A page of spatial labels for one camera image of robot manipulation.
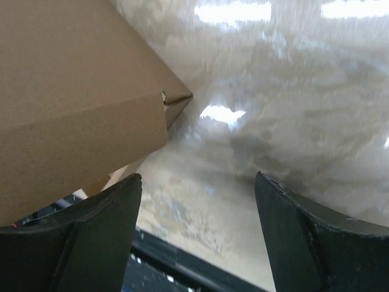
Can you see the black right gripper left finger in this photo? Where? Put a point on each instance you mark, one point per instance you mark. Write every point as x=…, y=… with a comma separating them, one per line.
x=84, y=247

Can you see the brown cardboard box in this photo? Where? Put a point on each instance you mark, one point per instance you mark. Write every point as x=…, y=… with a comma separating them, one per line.
x=82, y=95

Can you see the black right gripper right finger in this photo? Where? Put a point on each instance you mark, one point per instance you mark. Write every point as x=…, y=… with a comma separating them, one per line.
x=314, y=248

